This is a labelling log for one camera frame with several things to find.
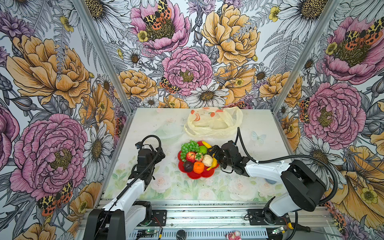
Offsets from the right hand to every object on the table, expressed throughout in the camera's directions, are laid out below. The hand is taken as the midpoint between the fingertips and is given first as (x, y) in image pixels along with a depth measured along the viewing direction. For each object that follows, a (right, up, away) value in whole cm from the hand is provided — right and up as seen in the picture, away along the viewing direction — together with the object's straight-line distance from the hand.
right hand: (211, 158), depth 89 cm
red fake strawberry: (-7, +1, -3) cm, 8 cm away
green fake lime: (-4, +4, +4) cm, 7 cm away
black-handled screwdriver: (+40, -28, -19) cm, 52 cm away
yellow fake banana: (+1, 0, -6) cm, 7 cm away
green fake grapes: (-11, +6, +3) cm, 13 cm away
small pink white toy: (+9, -30, -21) cm, 37 cm away
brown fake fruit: (-13, -4, -2) cm, 14 cm away
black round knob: (-15, -25, -27) cm, 40 cm away
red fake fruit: (-12, +1, +1) cm, 12 cm away
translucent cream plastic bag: (+4, +21, +27) cm, 34 cm away
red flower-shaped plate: (-11, -9, -3) cm, 14 cm away
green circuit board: (-30, -30, -18) cm, 46 cm away
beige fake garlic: (-2, -1, -1) cm, 3 cm away
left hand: (-32, +2, 0) cm, 32 cm away
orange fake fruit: (-7, -5, -3) cm, 9 cm away
